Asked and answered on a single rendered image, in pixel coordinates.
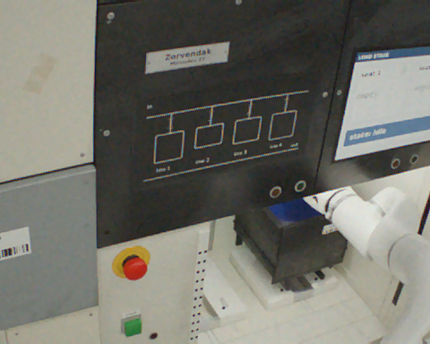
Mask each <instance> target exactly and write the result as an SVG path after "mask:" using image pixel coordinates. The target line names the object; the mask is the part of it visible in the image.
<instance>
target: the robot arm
mask: <svg viewBox="0 0 430 344"><path fill-rule="evenodd" d="M304 199H305V200H306V201H307V202H308V203H309V204H310V206H312V207H313V208H314V209H315V210H317V211H319V212H321V213H322V214H325V215H326V218H327V219H329V220H330V221H331V223H332V224H333V225H334V226H335V227H336V229H337V230H338V231H339V232H340V233H341V234H342V235H343V236H344V237H345V238H346V239H347V240H348V241H349V242H350V244H351V245H352V246H353V247H354V248H355V249H356V250H357V251H358V252H359V253H360V254H361V255H362V256H363V257H364V258H365V260H367V261H368V262H376V263H377V264H379V265H380V266H381V267H383V269H384V270H386V271H387V272H389V273H390V274H391V275H392V276H393V277H394V278H396V279H397V280H399V281H400V282H401V283H402V284H405V285H407V286H408V296H407V301H406V304H405V306H404V309H403V311H402V312H401V314H400V316H399V318H398V319H397V321H396V322H395V323H394V324H393V325H392V327H391V329H390V330H389V331H388V333H387V334H386V336H385V337H384V338H383V340H382V342H381V343H380V344H430V339H426V340H422V339H423V338H424V337H425V335H426V334H427V333H428V332H430V240H429V239H427V238H425V237H423V236H420V235H419V234H418V233H417V232H418V227H419V217H420V215H419V212H418V209H417V206H416V204H415V203H414V202H413V201H412V198H411V197H410V196H409V195H407V194H406V193H404V192H402V191H401V190H400V189H398V188H395V187H387V188H385V189H383V190H382V191H381V192H379V193H377V194H376V195H375V196H374V197H372V198H371V199H370V200H368V201H366V202H364V201H363V200H362V199H361V198H360V197H359V196H358V195H357V194H356V193H355V192H353V191H352V189H351V188H350V187H346V188H342V189H339V190H335V191H331V192H328V193H320V194H317V195H313V196H309V197H306V198H304Z"/></svg>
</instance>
